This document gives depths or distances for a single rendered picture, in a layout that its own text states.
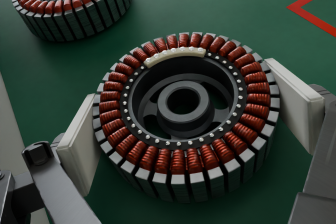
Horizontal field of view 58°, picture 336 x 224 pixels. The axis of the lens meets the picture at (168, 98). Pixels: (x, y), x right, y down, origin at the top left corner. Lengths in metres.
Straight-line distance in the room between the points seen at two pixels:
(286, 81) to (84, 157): 0.11
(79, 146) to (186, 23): 0.16
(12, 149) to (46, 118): 0.03
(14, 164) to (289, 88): 0.19
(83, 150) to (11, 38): 0.20
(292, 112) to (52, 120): 0.17
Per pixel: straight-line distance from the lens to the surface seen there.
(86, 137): 0.17
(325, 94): 0.17
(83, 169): 0.16
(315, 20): 0.28
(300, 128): 0.16
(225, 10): 0.29
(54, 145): 0.17
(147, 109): 0.20
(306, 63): 0.25
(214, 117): 0.19
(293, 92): 0.16
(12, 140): 0.26
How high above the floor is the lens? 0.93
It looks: 51 degrees down
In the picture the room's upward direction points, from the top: 15 degrees counter-clockwise
